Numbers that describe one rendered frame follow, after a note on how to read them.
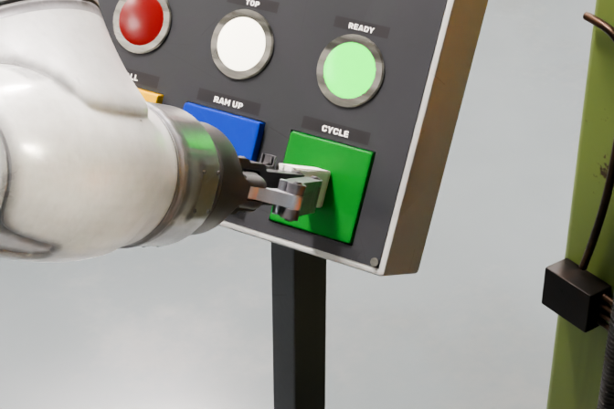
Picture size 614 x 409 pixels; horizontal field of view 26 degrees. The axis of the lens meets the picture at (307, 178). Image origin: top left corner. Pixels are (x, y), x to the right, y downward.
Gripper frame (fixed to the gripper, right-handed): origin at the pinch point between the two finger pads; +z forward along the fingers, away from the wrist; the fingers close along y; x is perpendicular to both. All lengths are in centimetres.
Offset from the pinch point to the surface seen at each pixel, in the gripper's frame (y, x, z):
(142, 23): -19.6, 9.3, 3.4
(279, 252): -10.5, -8.6, 21.8
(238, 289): -73, -36, 143
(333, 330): -51, -37, 141
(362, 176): 3.4, 1.8, 3.5
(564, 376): 14.4, -15.0, 42.7
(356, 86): 1.0, 8.5, 3.5
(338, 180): 1.5, 1.0, 3.5
